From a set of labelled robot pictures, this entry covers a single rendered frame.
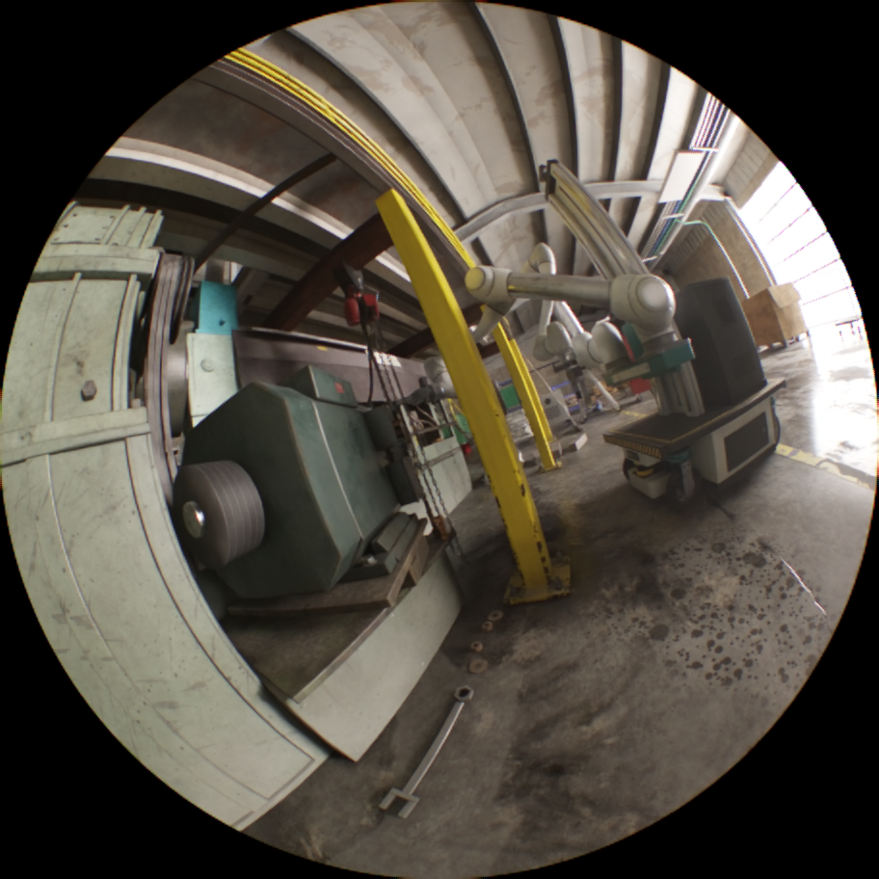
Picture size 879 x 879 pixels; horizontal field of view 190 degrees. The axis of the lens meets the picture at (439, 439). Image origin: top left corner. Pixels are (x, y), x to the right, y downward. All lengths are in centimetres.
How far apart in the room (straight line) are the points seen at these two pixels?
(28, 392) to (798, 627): 154
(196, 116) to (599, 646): 217
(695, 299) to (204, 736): 188
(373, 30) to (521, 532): 554
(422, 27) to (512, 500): 556
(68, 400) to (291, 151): 128
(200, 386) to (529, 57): 595
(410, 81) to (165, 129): 425
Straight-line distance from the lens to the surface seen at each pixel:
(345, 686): 65
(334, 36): 502
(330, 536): 49
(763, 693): 70
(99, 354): 75
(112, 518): 58
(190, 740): 69
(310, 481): 48
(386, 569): 60
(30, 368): 79
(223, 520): 49
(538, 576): 96
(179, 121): 153
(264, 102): 111
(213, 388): 134
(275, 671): 63
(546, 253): 163
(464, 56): 553
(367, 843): 70
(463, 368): 81
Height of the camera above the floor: 60
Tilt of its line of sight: level
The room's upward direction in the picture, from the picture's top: 20 degrees counter-clockwise
